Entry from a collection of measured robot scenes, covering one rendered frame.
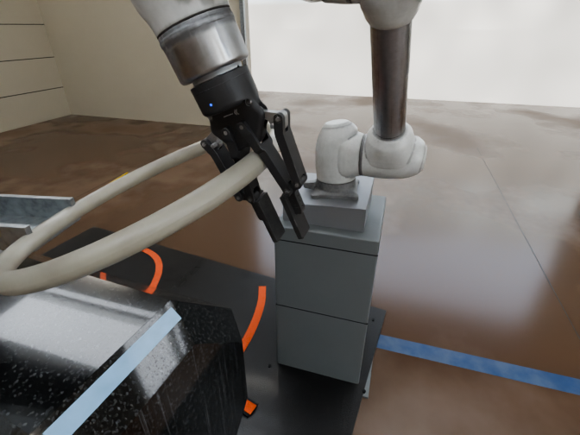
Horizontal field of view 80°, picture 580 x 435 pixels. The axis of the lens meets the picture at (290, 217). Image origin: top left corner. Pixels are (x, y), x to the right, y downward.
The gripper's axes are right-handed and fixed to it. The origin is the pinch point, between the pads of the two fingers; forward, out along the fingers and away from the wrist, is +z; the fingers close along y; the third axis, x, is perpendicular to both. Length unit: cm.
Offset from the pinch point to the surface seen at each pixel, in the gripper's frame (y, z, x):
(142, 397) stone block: 42, 29, 14
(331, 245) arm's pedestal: 28, 47, -61
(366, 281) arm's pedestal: 20, 65, -60
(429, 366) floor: 13, 136, -79
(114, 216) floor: 262, 43, -136
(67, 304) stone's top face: 66, 12, 5
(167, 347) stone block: 43, 27, 3
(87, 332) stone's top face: 55, 16, 10
